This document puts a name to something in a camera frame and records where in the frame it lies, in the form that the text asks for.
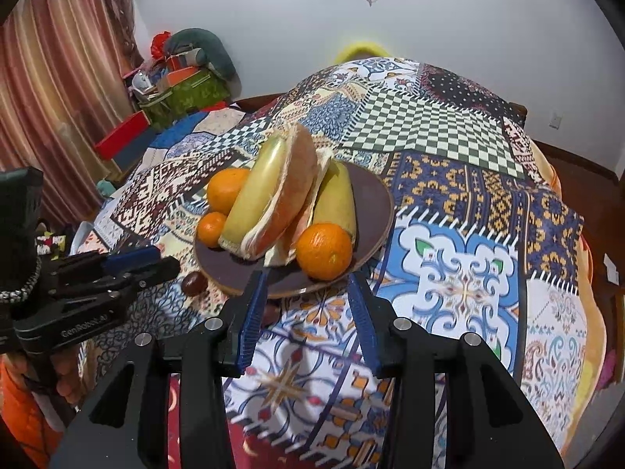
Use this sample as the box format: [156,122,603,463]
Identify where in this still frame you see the large orange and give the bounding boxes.
[207,167,250,215]
[296,222,353,282]

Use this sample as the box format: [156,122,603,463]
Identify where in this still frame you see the pomelo wedge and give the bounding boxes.
[241,123,318,260]
[264,147,334,268]

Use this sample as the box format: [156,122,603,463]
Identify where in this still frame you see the orange sleeve forearm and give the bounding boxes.
[1,360,63,468]

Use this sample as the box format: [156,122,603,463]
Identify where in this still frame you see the person left hand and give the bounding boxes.
[4,345,87,407]

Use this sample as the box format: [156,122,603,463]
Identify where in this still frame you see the dark brown chestnut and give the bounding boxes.
[180,271,208,297]

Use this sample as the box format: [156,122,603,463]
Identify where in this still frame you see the small tangerine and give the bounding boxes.
[196,212,227,248]

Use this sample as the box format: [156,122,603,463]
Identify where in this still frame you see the red box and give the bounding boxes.
[94,111,149,161]

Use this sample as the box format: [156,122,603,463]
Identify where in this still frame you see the patchwork patterned bedspread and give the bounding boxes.
[82,57,606,468]

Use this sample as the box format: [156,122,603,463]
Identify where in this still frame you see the green storage bag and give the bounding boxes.
[139,69,230,131]

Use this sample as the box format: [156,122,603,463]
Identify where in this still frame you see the striped red gold curtain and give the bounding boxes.
[1,0,143,226]

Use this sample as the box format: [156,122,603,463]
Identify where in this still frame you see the red decoration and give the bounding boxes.
[149,31,171,61]

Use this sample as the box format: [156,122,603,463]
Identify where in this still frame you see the grey plush toy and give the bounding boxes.
[163,28,236,81]

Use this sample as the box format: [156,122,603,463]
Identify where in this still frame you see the purple plate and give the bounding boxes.
[193,160,396,300]

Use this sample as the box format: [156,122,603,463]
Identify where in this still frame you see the white wall socket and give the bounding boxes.
[549,112,563,129]

